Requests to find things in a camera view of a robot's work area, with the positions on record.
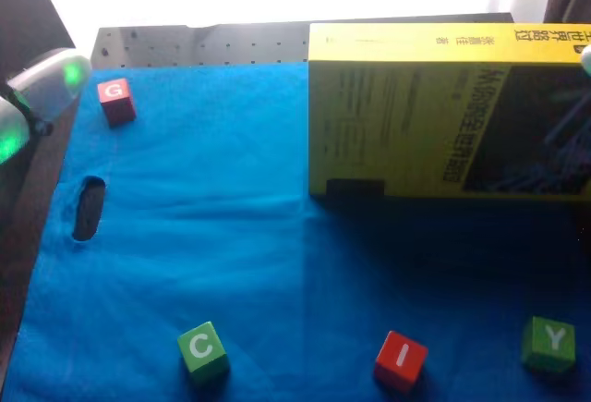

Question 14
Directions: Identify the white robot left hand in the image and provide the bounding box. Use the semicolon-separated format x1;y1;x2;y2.
0;47;93;166

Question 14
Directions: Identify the yellow book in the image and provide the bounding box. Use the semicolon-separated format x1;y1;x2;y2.
308;21;591;202

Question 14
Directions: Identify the red block letter G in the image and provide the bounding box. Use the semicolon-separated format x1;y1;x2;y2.
96;77;138;128

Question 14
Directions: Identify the blue cloth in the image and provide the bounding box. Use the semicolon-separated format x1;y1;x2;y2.
0;62;591;402

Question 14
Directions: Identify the green block letter C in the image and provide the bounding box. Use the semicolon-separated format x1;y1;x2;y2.
176;321;231;387

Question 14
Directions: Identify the red block letter I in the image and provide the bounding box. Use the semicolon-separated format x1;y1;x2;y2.
372;330;429;395

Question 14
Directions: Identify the green block letter Y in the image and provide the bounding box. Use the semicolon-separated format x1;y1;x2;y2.
520;315;577;375

